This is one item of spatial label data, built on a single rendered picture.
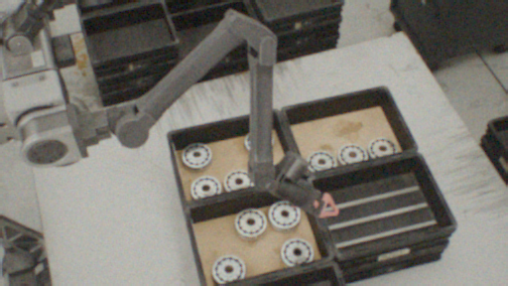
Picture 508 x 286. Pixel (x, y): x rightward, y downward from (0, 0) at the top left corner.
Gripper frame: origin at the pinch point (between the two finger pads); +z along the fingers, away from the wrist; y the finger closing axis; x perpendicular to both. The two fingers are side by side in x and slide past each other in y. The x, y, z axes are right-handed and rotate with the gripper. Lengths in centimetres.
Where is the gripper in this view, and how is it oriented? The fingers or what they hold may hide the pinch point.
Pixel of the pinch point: (324, 208)
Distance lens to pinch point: 194.4
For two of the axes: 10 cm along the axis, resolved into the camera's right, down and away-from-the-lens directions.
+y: -5.2, -1.4, 8.4
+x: -4.0, 9.1, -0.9
